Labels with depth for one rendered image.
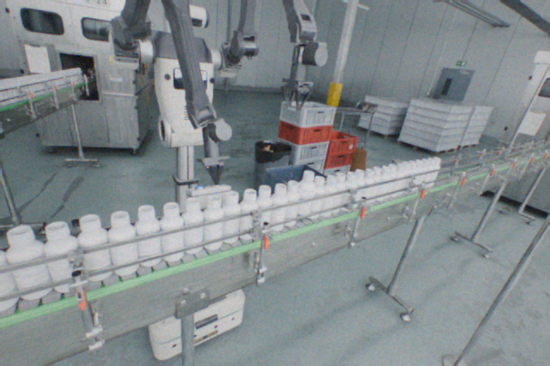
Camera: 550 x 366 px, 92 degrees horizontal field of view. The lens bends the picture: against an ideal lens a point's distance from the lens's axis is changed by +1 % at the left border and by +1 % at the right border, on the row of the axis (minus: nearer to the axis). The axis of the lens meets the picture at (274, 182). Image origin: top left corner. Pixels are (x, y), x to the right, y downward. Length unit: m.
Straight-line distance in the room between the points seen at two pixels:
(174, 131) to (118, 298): 0.74
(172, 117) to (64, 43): 3.28
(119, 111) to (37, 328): 3.77
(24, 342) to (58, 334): 0.06
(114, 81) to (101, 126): 0.66
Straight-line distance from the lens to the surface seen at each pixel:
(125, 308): 0.85
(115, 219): 0.72
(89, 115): 4.52
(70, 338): 0.88
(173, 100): 1.26
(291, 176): 1.76
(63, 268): 0.77
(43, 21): 4.52
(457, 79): 11.49
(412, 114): 7.52
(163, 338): 1.64
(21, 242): 0.75
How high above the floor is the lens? 1.54
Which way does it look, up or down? 24 degrees down
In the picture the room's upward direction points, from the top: 8 degrees clockwise
